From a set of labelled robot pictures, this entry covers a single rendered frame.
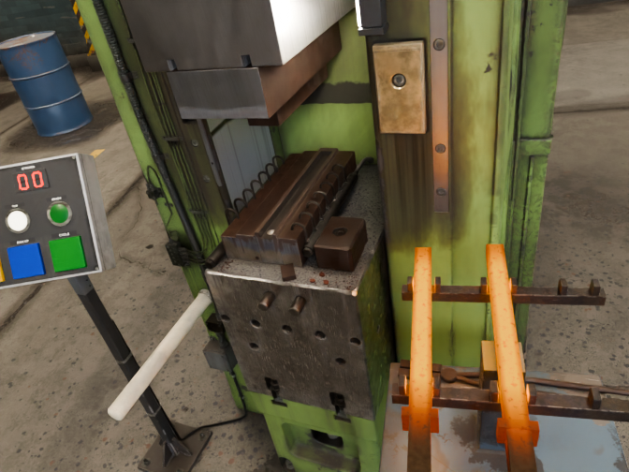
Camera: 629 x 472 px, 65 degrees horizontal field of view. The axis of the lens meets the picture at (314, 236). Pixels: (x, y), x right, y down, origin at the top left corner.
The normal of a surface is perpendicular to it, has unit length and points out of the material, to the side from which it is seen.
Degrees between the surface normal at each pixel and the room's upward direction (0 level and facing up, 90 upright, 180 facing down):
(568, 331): 0
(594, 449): 0
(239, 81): 90
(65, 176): 60
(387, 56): 90
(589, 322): 0
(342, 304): 90
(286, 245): 90
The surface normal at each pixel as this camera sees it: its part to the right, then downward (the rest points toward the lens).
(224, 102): -0.36, 0.59
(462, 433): -0.16, -0.81
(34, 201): -0.03, 0.09
